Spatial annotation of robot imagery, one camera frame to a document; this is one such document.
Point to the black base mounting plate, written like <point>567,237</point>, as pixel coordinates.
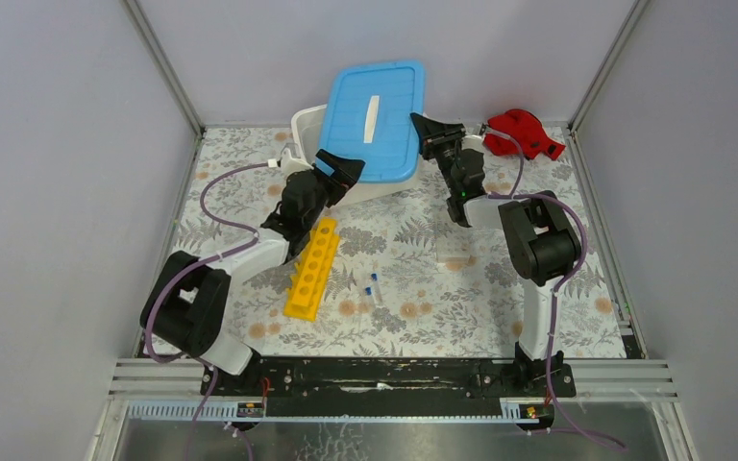
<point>321,387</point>

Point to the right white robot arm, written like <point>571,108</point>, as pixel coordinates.
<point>543,236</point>

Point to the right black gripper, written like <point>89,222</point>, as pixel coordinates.
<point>431,133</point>

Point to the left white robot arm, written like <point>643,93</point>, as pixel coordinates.
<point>187,305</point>

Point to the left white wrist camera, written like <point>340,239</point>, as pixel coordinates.
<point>290,160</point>

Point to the blue plastic bin lid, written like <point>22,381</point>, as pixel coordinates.
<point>368,118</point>

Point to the blue capped test tube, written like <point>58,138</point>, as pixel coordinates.
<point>376,288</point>
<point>369,300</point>

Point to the yellow test tube rack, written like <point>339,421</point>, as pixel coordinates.
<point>309,283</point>

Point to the red cloth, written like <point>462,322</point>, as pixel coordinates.
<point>519,131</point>

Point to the floral patterned table mat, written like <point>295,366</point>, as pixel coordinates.
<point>472,308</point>

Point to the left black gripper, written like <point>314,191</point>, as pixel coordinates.
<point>342,174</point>

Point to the aluminium frame rail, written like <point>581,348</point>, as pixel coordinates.
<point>623,380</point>

